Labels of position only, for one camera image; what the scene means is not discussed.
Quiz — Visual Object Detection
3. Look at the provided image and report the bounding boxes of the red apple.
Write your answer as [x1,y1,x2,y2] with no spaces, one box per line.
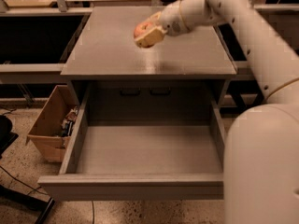
[134,21,153,38]

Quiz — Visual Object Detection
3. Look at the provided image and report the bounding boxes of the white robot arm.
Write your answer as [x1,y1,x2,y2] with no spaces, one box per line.
[134,0,299,224]

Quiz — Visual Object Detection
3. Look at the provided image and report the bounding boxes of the grey drawer cabinet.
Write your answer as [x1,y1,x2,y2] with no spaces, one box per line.
[62,7,236,126]

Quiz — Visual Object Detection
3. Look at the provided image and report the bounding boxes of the open grey top drawer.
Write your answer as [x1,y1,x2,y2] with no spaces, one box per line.
[38,84,225,201]

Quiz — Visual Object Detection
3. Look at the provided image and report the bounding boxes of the items in cardboard box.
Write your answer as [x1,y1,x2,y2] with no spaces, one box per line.
[57,106,78,137]

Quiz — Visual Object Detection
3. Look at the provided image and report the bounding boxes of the cardboard box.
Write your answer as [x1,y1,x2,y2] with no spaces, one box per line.
[27,85,76,162]

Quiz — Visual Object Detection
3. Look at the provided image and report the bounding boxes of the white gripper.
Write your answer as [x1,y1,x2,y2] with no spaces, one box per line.
[134,0,190,49]

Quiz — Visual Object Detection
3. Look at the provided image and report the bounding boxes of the black chair base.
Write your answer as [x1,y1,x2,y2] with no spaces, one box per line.
[0,115,56,224]

